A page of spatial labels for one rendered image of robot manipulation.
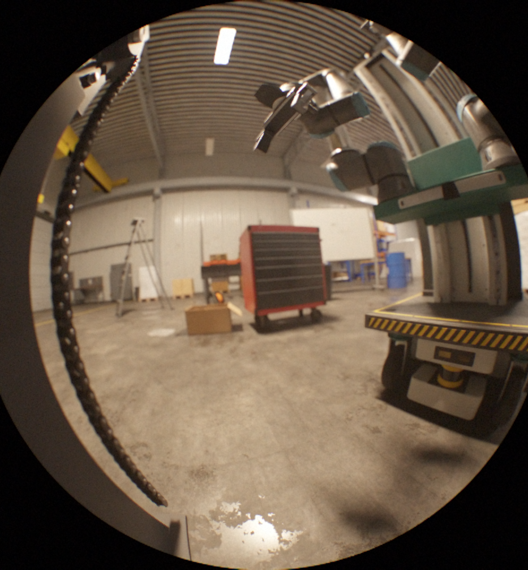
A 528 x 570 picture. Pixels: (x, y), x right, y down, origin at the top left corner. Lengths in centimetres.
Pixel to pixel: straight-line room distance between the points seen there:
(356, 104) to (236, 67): 827
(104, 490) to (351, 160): 108
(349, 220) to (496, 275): 388
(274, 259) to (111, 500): 164
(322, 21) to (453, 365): 858
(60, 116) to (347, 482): 78
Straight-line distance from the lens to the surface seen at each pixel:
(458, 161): 89
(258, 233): 160
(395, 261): 489
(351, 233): 436
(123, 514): 36
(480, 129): 77
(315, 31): 856
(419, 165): 92
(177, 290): 752
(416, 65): 62
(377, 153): 85
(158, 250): 985
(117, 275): 1019
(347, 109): 65
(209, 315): 173
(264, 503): 50
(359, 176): 83
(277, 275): 161
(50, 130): 29
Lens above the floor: 47
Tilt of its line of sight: 2 degrees down
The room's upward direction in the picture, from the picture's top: 5 degrees counter-clockwise
